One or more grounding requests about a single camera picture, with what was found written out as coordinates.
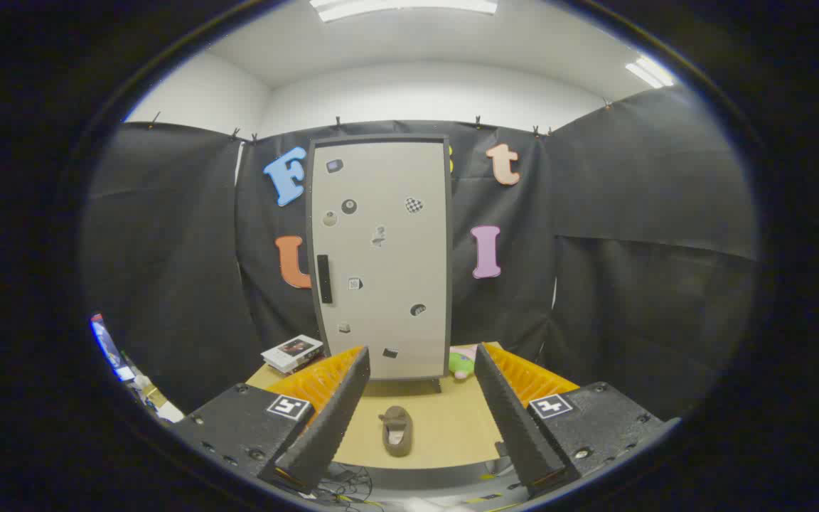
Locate green and pink plush toy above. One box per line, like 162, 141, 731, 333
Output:
449, 346, 478, 380

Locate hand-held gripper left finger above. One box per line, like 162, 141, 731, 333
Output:
171, 346, 371, 495

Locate white book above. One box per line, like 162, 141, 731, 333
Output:
261, 335, 325, 375

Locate grey shoe cabinet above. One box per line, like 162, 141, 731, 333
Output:
306, 134, 454, 394

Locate white side table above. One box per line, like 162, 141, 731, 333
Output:
122, 366, 184, 424

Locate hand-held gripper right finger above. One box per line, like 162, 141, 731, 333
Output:
474, 343, 666, 497

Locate blue printed sign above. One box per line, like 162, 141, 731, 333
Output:
90, 313, 126, 372

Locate brown fuzzy slipper shoe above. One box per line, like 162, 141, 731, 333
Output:
380, 406, 414, 457

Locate black cables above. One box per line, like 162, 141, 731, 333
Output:
317, 462, 382, 506

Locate long ceiling light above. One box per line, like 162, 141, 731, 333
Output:
625, 55, 675, 89
310, 0, 499, 22

